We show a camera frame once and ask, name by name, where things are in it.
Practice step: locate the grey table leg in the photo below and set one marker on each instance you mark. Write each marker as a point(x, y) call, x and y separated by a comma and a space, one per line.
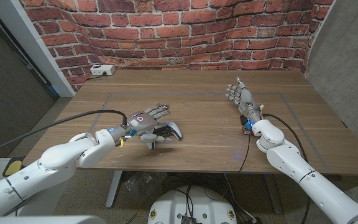
point(114, 189)
point(273, 194)

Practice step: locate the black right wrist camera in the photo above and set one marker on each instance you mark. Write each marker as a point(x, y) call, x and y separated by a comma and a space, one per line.
point(244, 120)

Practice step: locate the white door frame post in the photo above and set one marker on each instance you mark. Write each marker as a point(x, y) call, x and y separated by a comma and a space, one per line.
point(36, 46)

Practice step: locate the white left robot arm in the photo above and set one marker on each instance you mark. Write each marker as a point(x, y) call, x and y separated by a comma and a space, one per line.
point(57, 155)

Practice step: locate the printed brick wall backdrop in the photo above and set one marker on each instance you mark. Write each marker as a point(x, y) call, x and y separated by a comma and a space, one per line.
point(179, 34)

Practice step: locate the white robot torso base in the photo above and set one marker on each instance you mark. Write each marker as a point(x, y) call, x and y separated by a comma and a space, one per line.
point(194, 205)

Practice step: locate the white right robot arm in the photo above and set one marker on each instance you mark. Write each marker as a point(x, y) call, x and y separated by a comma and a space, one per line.
point(291, 158)

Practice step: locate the clear plastic bag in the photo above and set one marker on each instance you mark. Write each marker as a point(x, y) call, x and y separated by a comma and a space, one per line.
point(141, 186)

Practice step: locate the yellow black foot pedal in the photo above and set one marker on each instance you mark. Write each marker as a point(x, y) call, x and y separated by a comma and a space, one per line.
point(12, 168)

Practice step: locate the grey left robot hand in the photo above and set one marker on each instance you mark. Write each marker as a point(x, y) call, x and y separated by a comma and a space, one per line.
point(143, 122)

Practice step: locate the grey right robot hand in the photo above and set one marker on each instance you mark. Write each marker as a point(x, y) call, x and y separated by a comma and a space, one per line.
point(244, 99)

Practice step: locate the white power strip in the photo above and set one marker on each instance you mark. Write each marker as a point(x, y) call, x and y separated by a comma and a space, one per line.
point(102, 69)

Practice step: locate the white black game controller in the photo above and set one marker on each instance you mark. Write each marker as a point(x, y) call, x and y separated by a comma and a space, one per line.
point(175, 129)

